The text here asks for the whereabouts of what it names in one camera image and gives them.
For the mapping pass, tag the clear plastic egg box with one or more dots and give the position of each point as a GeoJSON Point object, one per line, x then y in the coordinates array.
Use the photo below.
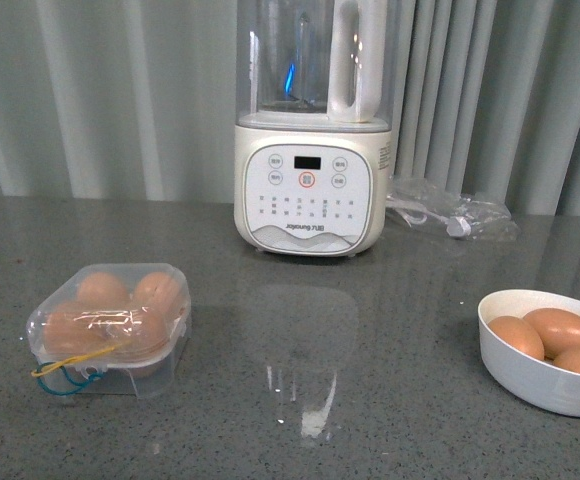
{"type": "Point", "coordinates": [143, 378]}

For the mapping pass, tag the brown egg back in bowl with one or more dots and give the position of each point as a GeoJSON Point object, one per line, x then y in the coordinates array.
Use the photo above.
{"type": "Point", "coordinates": [558, 329]}

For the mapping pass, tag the white Joyoung blender machine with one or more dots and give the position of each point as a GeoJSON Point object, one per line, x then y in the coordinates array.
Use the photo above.
{"type": "Point", "coordinates": [313, 128]}

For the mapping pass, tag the grey pleated curtain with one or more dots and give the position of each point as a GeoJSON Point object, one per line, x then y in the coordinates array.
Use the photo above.
{"type": "Point", "coordinates": [136, 99]}

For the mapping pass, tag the teal rubber band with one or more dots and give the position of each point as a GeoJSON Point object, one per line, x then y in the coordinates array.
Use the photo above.
{"type": "Point", "coordinates": [58, 381]}

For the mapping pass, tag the yellow rubber band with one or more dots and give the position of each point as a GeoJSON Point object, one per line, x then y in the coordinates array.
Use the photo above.
{"type": "Point", "coordinates": [50, 367]}

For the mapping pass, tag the white ceramic bowl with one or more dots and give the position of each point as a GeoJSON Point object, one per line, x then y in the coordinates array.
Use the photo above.
{"type": "Point", "coordinates": [534, 381]}

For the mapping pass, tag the clear bag with white cable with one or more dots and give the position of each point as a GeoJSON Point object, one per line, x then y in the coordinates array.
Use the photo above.
{"type": "Point", "coordinates": [427, 208]}

